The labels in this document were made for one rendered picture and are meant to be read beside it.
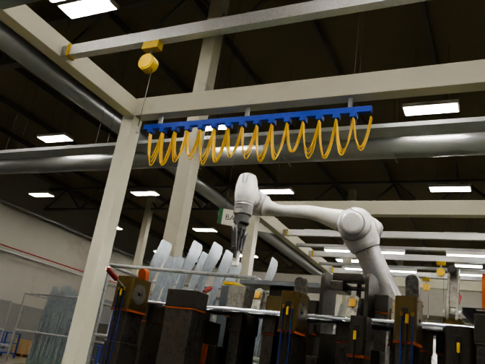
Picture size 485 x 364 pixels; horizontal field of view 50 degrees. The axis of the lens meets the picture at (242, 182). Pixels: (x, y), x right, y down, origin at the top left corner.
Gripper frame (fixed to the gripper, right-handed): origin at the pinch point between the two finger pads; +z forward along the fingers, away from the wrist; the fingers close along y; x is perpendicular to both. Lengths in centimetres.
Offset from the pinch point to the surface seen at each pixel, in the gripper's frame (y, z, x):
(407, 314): 59, 28, 91
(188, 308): 54, 30, 18
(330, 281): 18, 12, 53
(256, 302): 20.8, 21.8, 25.1
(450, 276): 18, 8, 95
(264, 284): 6.8, 12.1, 20.0
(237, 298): 21.9, 21.1, 17.2
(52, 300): -632, -43, -862
